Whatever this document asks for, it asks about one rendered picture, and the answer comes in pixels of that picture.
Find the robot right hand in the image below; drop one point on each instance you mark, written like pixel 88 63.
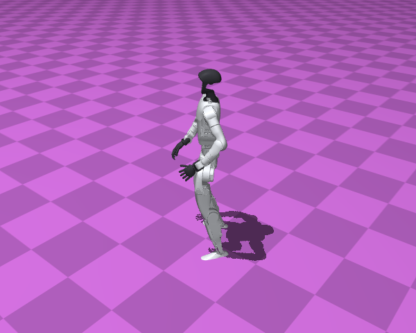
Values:
pixel 179 146

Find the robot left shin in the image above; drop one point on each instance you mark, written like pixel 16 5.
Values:
pixel 214 231

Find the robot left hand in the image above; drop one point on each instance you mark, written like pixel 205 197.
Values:
pixel 190 170

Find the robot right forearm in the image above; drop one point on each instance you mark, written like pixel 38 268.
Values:
pixel 192 131

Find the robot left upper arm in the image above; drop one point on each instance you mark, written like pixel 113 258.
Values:
pixel 211 119

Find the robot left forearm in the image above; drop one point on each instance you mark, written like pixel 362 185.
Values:
pixel 210 156

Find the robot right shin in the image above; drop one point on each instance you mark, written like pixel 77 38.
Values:
pixel 213 204

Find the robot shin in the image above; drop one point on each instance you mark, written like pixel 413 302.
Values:
pixel 213 204
pixel 214 231

